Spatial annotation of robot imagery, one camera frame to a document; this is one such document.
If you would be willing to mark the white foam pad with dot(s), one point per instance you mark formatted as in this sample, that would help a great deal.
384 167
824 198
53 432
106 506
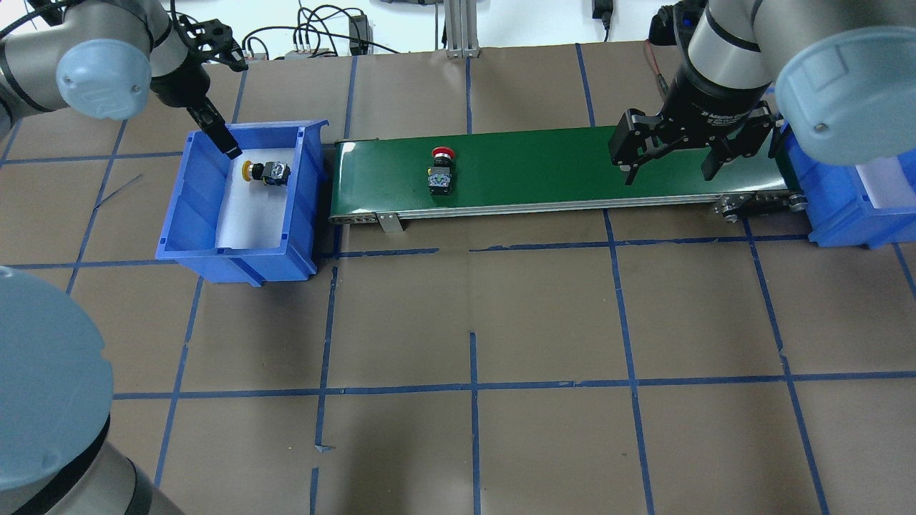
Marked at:
252 214

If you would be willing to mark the red push button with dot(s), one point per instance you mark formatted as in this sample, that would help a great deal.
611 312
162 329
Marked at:
440 176

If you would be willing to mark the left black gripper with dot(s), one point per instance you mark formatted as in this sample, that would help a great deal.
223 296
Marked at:
175 84

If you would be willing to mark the yellow push button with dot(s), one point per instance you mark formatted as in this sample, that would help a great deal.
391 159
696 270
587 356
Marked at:
270 173

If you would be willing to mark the aluminium frame post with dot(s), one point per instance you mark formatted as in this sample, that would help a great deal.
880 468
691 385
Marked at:
460 22

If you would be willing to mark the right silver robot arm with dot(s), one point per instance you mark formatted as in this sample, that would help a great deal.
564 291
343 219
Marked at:
842 73

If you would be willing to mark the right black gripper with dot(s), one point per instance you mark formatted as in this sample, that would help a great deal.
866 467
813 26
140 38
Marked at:
705 100

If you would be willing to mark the green conveyor belt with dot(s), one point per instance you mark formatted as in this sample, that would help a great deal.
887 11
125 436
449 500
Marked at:
530 171

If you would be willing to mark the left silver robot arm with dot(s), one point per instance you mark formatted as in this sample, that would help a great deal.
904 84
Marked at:
103 59

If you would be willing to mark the blue destination bin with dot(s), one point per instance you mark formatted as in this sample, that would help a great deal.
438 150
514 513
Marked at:
868 205

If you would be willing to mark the blue source bin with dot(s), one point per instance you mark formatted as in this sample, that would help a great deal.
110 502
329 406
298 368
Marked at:
189 227

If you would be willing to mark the black power adapter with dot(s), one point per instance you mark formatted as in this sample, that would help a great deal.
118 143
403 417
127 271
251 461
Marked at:
359 34

